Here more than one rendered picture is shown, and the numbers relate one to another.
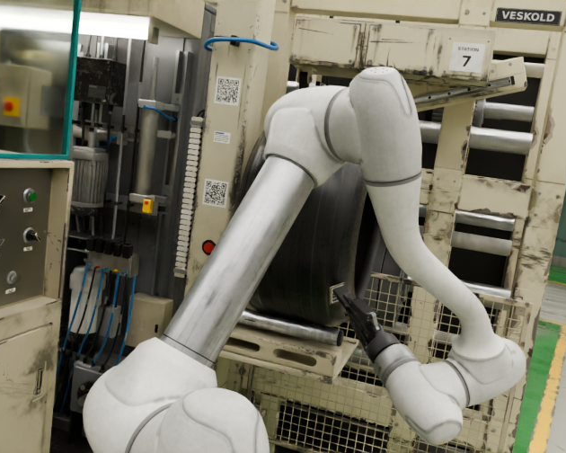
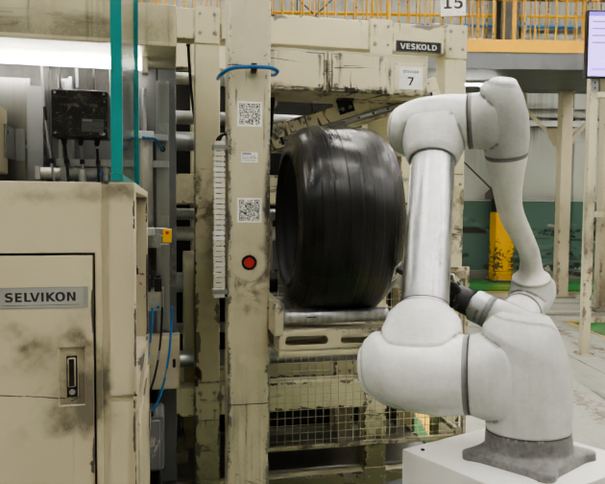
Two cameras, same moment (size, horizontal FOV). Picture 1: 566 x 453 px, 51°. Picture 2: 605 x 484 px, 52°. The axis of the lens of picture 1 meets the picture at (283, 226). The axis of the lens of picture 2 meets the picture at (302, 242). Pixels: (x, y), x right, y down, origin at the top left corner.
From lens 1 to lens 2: 0.99 m
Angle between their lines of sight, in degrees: 29
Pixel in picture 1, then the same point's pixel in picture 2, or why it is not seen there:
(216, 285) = (439, 249)
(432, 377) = (520, 304)
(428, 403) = not seen: hidden behind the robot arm
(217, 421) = (545, 321)
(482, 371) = (545, 293)
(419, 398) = not seen: hidden behind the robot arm
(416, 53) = (372, 76)
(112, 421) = (430, 360)
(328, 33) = (297, 61)
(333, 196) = (393, 190)
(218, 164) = (249, 182)
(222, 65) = (241, 90)
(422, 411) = not seen: hidden behind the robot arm
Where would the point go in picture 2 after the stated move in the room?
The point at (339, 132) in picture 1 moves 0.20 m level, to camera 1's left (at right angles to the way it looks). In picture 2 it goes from (481, 125) to (412, 118)
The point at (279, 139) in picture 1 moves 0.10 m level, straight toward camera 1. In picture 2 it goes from (433, 135) to (465, 131)
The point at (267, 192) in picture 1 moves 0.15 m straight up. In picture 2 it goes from (440, 176) to (442, 108)
